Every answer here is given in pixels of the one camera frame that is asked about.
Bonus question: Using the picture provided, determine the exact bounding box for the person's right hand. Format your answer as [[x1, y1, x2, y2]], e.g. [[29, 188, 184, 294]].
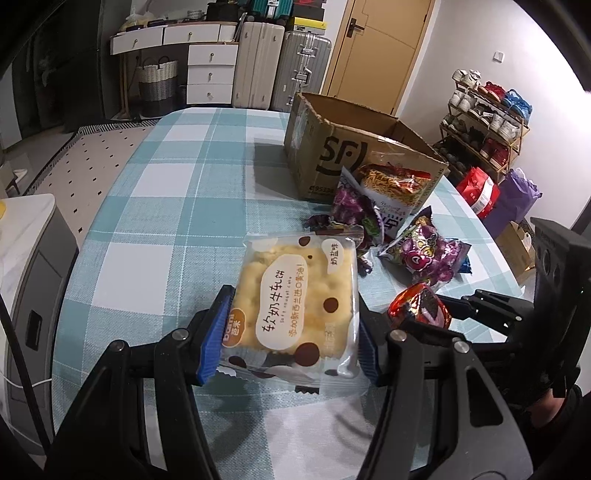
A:
[[526, 385, 583, 432]]

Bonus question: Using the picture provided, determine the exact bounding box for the purple bag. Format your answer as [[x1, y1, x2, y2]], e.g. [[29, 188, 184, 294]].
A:
[[482, 168, 541, 236]]

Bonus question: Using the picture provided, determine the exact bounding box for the white grey side cabinet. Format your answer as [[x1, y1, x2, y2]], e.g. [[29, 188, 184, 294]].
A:
[[0, 193, 80, 444]]

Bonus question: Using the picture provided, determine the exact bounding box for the black cable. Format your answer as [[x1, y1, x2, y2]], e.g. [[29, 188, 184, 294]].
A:
[[0, 295, 51, 462]]

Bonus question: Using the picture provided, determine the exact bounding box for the silver suitcase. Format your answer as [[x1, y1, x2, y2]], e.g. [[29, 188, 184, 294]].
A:
[[270, 30, 333, 113]]

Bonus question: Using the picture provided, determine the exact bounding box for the shelved sneaker collection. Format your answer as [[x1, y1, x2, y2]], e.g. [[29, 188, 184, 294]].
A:
[[436, 68, 533, 169]]

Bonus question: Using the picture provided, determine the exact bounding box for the wooden shoe rack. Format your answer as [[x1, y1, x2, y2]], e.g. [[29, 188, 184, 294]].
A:
[[434, 78, 532, 185]]

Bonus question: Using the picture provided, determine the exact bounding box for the woven laundry basket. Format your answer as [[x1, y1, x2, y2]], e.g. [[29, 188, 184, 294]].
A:
[[137, 58, 179, 118]]

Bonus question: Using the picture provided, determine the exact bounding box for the teal suitcase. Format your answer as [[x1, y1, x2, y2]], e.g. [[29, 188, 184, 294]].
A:
[[252, 0, 294, 19]]

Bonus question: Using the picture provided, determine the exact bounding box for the cream suitcase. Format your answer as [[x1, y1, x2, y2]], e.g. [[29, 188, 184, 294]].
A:
[[232, 18, 286, 110]]

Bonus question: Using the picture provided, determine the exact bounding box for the white cable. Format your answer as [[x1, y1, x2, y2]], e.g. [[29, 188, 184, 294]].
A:
[[0, 364, 51, 435]]

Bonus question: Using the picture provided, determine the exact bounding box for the purple candy packet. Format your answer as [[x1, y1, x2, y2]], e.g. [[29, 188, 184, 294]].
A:
[[378, 206, 472, 291]]

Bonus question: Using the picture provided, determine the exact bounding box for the brown cardboard box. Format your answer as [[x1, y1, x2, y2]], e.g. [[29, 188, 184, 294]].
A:
[[283, 91, 451, 204]]

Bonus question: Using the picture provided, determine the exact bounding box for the black bag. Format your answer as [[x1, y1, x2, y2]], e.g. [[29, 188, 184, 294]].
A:
[[205, 2, 241, 21]]

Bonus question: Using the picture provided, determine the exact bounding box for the dotted floor rug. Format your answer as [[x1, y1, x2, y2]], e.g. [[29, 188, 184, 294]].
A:
[[23, 121, 160, 197]]

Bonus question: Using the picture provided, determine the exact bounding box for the yellow black shoe box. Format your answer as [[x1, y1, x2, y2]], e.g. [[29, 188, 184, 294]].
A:
[[288, 16, 328, 33]]

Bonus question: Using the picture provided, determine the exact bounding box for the dark glass wardrobe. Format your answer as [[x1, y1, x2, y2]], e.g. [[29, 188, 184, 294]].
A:
[[0, 28, 63, 153]]

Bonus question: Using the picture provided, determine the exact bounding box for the small purple candy wrapper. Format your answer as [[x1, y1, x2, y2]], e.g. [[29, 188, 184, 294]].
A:
[[305, 213, 345, 230]]

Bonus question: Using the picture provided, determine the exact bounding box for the wooden door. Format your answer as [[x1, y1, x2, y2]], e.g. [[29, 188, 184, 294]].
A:
[[321, 0, 437, 116]]

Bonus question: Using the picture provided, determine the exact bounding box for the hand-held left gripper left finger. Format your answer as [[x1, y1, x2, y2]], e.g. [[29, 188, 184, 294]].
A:
[[44, 284, 237, 480]]

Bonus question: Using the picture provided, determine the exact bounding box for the orange noodle snack packet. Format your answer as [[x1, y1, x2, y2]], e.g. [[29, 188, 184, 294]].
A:
[[359, 162, 432, 206]]

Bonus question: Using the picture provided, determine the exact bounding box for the red paper bag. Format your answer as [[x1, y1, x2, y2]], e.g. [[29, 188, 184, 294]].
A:
[[456, 166, 501, 219]]

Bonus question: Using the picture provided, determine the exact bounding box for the white drawer desk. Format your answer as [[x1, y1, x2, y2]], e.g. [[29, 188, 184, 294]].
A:
[[110, 21, 241, 109]]

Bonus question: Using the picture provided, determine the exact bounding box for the purple white snack packet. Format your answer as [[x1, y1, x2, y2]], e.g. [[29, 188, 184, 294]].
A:
[[330, 167, 416, 245]]

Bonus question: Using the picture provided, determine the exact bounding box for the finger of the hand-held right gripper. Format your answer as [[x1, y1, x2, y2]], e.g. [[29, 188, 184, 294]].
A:
[[406, 320, 513, 354], [445, 288, 536, 326]]

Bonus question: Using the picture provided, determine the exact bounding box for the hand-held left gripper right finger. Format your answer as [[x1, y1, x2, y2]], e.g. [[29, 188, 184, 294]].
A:
[[356, 311, 536, 480]]

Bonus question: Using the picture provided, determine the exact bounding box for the black refrigerator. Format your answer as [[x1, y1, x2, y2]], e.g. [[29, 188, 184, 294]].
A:
[[55, 0, 122, 132]]

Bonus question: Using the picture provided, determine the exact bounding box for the red cookie packet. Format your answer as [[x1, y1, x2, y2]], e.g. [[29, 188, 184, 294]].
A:
[[387, 282, 452, 329]]

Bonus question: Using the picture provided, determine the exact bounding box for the brown paper bag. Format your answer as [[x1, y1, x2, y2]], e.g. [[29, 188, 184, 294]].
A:
[[496, 220, 539, 284]]

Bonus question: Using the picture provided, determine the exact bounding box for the plain black shoe box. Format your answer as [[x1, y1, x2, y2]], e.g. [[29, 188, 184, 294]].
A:
[[292, 2, 326, 19]]

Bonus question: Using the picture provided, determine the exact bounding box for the cream spotted cake packet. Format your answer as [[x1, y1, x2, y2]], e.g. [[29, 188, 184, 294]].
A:
[[217, 233, 363, 395]]

